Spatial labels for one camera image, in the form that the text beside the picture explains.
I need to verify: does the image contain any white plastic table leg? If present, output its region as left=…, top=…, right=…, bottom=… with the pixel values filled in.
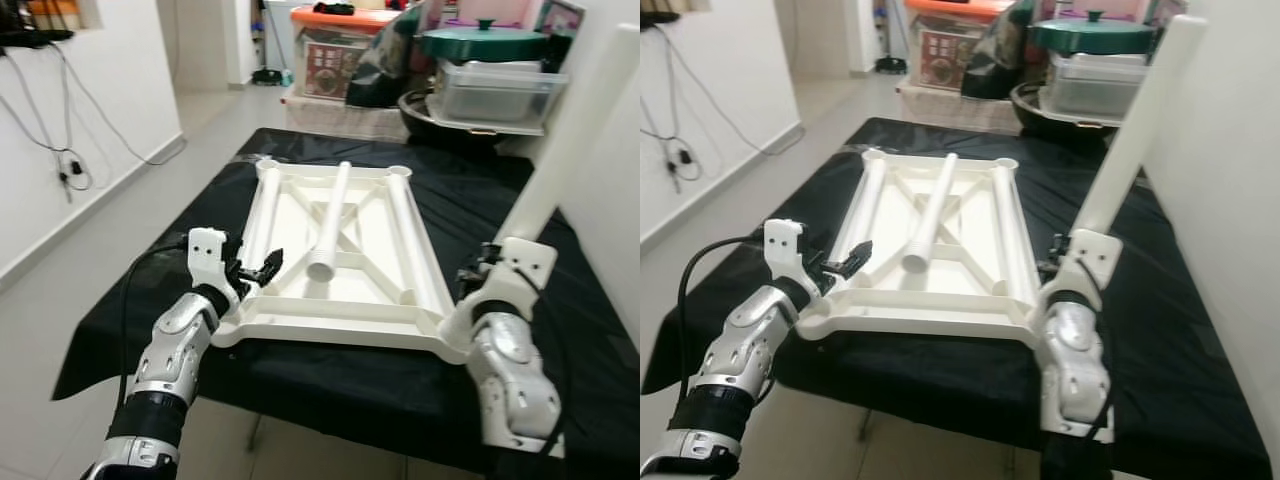
left=383, top=168, right=448, bottom=321
left=495, top=22, right=641, bottom=244
left=990, top=160, right=1043, bottom=311
left=238, top=165, right=286, bottom=301
left=825, top=150, right=891, bottom=291
left=1073, top=14, right=1208, bottom=236
left=900, top=152, right=959, bottom=274
left=305, top=160, right=353, bottom=284

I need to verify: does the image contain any white plastic table top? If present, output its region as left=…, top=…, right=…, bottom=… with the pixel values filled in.
left=797, top=148, right=1051, bottom=351
left=212, top=158, right=471, bottom=366

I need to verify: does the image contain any black tablecloth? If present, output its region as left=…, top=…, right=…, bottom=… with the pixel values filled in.
left=52, top=127, right=641, bottom=479
left=642, top=117, right=1273, bottom=479

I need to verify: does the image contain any clear plastic storage box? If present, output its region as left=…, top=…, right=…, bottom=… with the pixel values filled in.
left=435, top=60, right=569, bottom=126
left=1045, top=52, right=1151, bottom=119

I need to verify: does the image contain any black bag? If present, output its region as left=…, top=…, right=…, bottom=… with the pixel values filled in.
left=960, top=0, right=1051, bottom=101
left=345, top=5, right=441, bottom=109

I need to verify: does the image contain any red printed box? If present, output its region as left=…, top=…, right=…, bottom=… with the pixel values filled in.
left=918, top=22, right=986, bottom=91
left=300, top=28, right=371, bottom=101

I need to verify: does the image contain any green pot lid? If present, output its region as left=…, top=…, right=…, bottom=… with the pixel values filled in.
left=1028, top=10, right=1156, bottom=56
left=418, top=18, right=551, bottom=63

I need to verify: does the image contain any dark printed carton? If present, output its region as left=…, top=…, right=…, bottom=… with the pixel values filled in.
left=1140, top=0, right=1186, bottom=31
left=535, top=0, right=588, bottom=41

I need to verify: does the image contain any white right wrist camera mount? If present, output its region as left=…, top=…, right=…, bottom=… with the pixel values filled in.
left=440, top=237, right=558, bottom=346
left=1040, top=228, right=1123, bottom=311

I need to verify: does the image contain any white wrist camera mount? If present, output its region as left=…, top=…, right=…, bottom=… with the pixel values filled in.
left=763, top=219, right=816, bottom=299
left=1040, top=228, right=1123, bottom=311
left=187, top=227, right=241, bottom=299
left=440, top=237, right=558, bottom=346

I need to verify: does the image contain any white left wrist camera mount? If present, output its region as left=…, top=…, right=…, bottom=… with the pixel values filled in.
left=187, top=227, right=241, bottom=299
left=763, top=219, right=816, bottom=299

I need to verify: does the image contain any black wall cable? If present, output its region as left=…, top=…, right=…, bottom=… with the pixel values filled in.
left=0, top=45, right=188, bottom=201
left=650, top=25, right=804, bottom=196

